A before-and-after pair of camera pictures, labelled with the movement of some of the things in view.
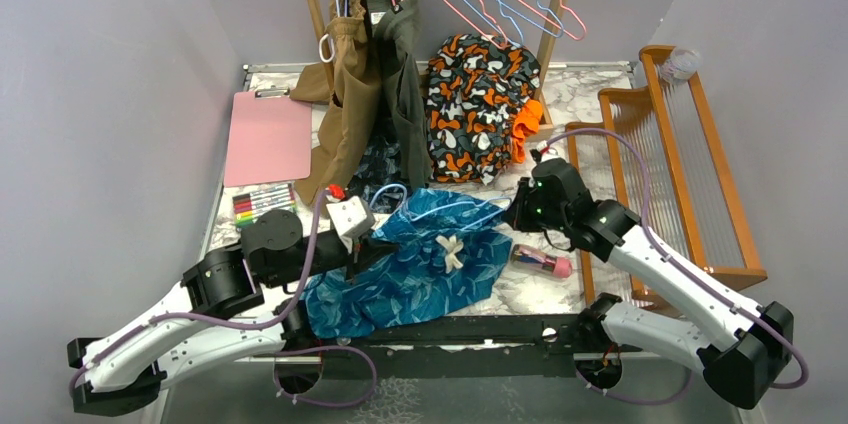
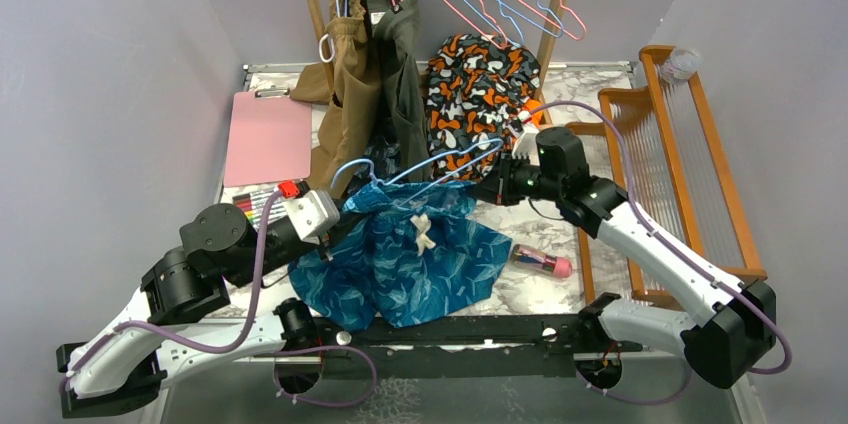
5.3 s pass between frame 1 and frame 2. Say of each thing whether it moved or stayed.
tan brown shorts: stayed
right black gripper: moved
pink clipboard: stayed
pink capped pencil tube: stayed
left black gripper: moved
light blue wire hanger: moved
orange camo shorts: stayed
